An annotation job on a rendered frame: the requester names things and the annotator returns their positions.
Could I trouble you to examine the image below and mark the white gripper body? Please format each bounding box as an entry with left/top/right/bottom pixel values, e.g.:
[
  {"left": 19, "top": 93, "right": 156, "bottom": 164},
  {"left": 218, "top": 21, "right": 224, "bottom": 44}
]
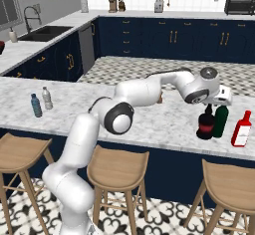
[{"left": 212, "top": 93, "right": 234, "bottom": 108}]

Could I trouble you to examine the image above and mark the green glass bottle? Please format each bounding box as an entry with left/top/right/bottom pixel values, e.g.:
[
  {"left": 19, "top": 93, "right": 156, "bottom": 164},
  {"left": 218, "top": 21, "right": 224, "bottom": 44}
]
[{"left": 212, "top": 105, "right": 230, "bottom": 138}]

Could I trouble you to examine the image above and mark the black and red glass bottle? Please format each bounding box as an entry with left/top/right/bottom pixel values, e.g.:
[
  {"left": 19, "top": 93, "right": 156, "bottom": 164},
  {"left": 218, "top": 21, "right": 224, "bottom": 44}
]
[{"left": 195, "top": 103, "right": 216, "bottom": 141}]

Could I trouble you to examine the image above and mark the red bottle with white label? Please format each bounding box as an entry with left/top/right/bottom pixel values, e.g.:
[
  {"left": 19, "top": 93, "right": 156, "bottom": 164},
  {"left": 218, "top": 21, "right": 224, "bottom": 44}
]
[{"left": 230, "top": 110, "right": 253, "bottom": 148}]

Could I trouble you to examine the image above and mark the dark blue lower cupboards run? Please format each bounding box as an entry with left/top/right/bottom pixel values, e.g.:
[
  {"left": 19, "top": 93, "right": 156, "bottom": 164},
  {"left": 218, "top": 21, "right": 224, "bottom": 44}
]
[{"left": 91, "top": 16, "right": 255, "bottom": 65}]

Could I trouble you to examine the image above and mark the wooden bar stool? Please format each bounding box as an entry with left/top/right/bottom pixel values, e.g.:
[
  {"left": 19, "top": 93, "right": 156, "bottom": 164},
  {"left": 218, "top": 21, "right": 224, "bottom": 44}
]
[
  {"left": 182, "top": 158, "right": 255, "bottom": 235},
  {"left": 86, "top": 144, "right": 150, "bottom": 235},
  {"left": 0, "top": 131, "right": 55, "bottom": 235}
]

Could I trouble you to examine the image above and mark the dark blue island base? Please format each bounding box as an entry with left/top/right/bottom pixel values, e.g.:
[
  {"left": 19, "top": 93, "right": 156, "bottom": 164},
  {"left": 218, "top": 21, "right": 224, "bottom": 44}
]
[{"left": 0, "top": 126, "right": 255, "bottom": 211}]

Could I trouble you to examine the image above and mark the black toaster oven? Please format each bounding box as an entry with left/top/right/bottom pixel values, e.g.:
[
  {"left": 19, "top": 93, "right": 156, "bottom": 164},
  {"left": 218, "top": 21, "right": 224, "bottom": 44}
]
[{"left": 223, "top": 0, "right": 255, "bottom": 16}]

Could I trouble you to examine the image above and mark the silver toaster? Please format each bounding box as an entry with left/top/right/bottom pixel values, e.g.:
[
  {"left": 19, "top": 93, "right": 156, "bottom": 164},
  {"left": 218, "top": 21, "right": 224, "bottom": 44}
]
[{"left": 153, "top": 0, "right": 165, "bottom": 14}]

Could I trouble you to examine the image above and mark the grey dishwasher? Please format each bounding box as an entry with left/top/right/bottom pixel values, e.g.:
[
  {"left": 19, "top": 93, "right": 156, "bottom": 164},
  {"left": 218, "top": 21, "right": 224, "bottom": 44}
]
[{"left": 78, "top": 22, "right": 97, "bottom": 76}]

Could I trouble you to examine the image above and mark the brown coffee machine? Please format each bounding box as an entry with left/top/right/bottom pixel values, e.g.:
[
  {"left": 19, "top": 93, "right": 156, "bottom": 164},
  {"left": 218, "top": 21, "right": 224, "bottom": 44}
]
[{"left": 108, "top": 0, "right": 119, "bottom": 14}]

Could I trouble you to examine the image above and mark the white paper towel roll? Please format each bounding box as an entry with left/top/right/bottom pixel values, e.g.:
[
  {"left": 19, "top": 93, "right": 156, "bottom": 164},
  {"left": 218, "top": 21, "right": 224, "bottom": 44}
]
[{"left": 80, "top": 0, "right": 90, "bottom": 14}]

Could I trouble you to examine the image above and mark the dark blue sink cupboards run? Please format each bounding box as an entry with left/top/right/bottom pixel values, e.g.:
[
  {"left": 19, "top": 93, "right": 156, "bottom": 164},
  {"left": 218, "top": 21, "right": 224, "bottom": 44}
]
[{"left": 2, "top": 30, "right": 85, "bottom": 83}]

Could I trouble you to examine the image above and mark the clear plastic bottle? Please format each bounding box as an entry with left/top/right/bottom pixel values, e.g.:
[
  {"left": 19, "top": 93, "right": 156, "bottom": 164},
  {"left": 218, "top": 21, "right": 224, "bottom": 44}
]
[{"left": 41, "top": 86, "right": 54, "bottom": 111}]

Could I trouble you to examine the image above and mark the blue plastic bottle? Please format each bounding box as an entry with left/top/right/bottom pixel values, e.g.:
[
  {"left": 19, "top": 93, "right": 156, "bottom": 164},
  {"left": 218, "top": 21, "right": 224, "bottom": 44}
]
[{"left": 30, "top": 93, "right": 44, "bottom": 118}]

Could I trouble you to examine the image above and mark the black sink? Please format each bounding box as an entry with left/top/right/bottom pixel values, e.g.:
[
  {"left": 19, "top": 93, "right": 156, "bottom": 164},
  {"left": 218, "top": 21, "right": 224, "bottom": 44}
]
[{"left": 17, "top": 25, "right": 74, "bottom": 43}]

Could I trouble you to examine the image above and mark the dark metal tap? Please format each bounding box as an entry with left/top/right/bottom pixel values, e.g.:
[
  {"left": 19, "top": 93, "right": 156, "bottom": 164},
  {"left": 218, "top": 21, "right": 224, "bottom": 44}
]
[{"left": 23, "top": 5, "right": 43, "bottom": 34}]

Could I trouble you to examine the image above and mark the white soap dispenser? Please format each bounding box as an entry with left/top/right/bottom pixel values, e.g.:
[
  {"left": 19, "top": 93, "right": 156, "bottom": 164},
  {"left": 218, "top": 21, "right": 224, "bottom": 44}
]
[{"left": 8, "top": 26, "right": 19, "bottom": 44}]

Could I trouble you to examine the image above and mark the window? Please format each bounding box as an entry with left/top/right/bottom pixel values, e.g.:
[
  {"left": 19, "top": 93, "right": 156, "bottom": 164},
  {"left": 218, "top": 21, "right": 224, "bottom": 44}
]
[{"left": 0, "top": 0, "right": 24, "bottom": 32}]

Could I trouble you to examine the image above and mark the grey wall outlet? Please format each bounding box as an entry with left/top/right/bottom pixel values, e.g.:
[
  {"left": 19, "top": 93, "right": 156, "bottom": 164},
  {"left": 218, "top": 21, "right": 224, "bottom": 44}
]
[{"left": 32, "top": 3, "right": 42, "bottom": 15}]

